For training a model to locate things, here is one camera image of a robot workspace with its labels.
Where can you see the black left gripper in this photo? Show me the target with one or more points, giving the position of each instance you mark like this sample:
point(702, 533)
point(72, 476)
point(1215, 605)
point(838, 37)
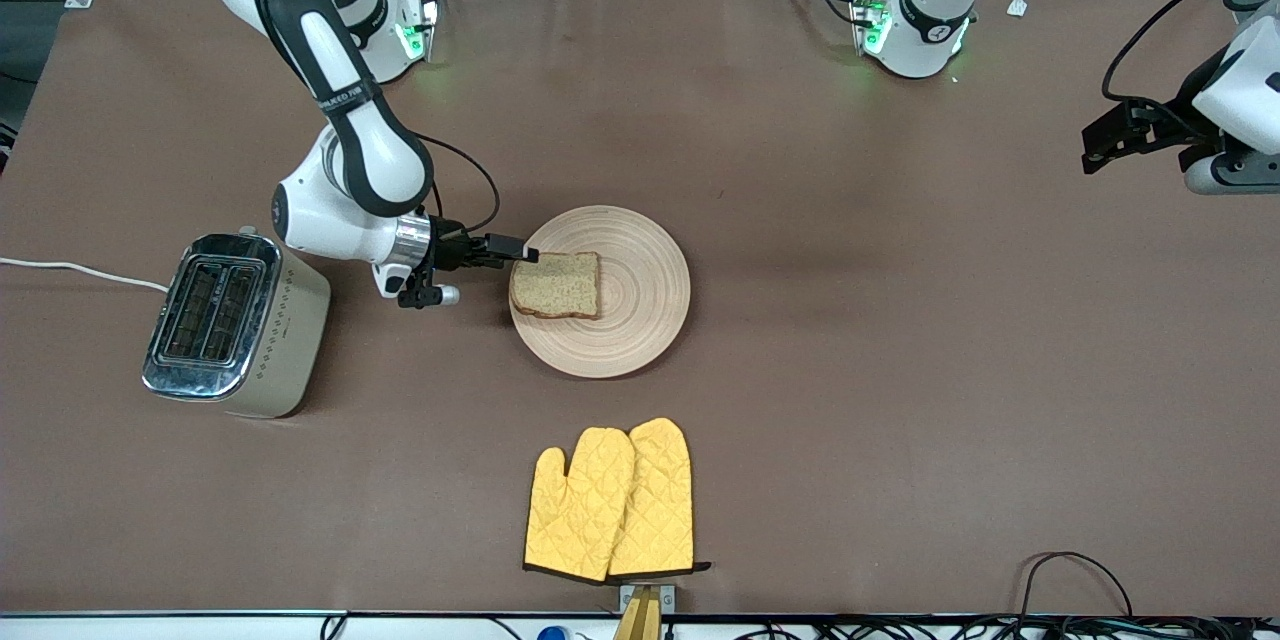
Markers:
point(1166, 134)

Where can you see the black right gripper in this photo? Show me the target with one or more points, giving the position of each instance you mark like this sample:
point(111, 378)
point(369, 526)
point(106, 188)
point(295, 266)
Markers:
point(453, 251)

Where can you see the brown toast slice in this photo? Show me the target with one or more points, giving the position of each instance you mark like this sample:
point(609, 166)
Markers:
point(560, 285)

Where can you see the round wooden plate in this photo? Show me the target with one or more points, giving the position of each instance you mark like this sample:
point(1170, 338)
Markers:
point(640, 320)

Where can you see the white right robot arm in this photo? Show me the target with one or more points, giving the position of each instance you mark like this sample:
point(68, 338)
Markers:
point(350, 70)

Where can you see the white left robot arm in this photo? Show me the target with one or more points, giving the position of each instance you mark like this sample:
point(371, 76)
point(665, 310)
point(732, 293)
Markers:
point(925, 30)

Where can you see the grey metal mounting plate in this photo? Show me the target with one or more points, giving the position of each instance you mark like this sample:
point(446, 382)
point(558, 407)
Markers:
point(668, 600)

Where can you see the chrome and cream toaster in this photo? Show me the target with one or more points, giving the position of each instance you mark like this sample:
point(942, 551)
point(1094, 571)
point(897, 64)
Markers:
point(290, 340)

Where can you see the yellow quilted oven mitt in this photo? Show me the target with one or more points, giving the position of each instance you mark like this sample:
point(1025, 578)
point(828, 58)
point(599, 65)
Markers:
point(660, 500)
point(580, 510)

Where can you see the brown table cover mat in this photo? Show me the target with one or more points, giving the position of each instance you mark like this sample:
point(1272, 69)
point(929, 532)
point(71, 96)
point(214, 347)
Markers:
point(800, 440)

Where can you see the blue round cap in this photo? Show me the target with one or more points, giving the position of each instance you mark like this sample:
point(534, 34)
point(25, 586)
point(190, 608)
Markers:
point(552, 634)

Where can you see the tan wooden post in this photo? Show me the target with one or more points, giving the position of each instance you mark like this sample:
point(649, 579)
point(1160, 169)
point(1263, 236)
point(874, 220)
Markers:
point(640, 622)

